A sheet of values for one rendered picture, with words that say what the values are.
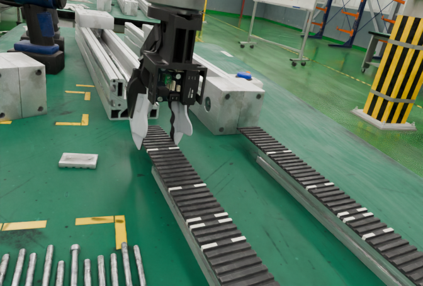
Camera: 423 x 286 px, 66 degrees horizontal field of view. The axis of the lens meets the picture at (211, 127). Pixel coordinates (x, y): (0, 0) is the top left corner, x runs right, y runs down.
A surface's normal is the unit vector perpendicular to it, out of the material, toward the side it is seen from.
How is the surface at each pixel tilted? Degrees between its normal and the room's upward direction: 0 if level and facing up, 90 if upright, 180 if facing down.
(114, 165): 0
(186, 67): 90
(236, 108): 90
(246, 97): 90
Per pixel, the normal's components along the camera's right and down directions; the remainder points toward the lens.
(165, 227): 0.15, -0.91
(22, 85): 0.76, 0.36
